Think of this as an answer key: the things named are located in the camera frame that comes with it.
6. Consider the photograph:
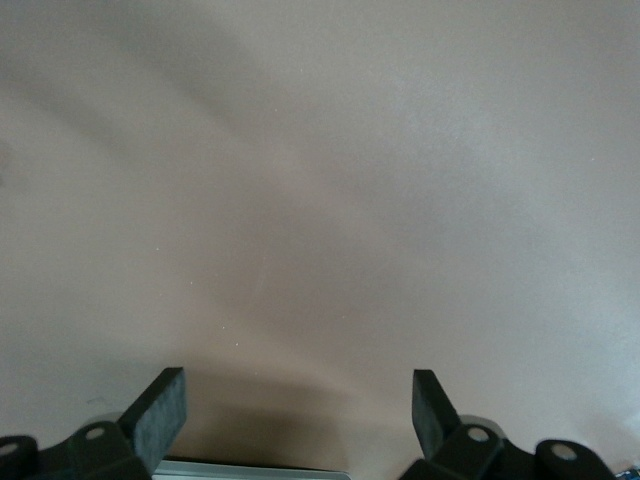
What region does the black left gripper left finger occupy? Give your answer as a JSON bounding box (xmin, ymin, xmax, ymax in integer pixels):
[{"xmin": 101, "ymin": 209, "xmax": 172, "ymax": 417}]
[{"xmin": 0, "ymin": 367, "xmax": 188, "ymax": 480}]

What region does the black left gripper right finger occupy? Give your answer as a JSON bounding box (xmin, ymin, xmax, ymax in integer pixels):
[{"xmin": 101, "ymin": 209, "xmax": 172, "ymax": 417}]
[{"xmin": 399, "ymin": 369, "xmax": 616, "ymax": 480}]

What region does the white plastic drawer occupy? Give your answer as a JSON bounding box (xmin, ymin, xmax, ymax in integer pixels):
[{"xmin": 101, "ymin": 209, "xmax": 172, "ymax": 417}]
[{"xmin": 152, "ymin": 459, "xmax": 352, "ymax": 480}]

